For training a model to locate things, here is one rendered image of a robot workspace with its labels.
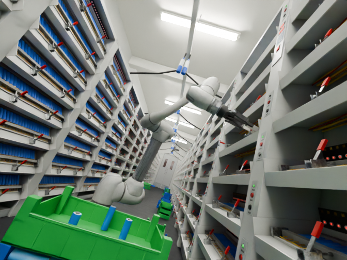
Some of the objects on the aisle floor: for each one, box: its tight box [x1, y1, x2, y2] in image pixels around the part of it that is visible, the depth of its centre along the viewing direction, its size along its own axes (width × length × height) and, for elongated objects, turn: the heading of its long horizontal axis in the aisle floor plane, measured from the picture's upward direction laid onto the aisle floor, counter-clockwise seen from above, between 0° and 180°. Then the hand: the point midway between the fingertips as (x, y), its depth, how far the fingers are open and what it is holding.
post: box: [187, 69, 248, 260], centre depth 132 cm, size 20×9×180 cm, turn 137°
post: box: [234, 0, 327, 260], centre depth 65 cm, size 20×9×180 cm, turn 137°
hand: (251, 128), depth 88 cm, fingers open, 3 cm apart
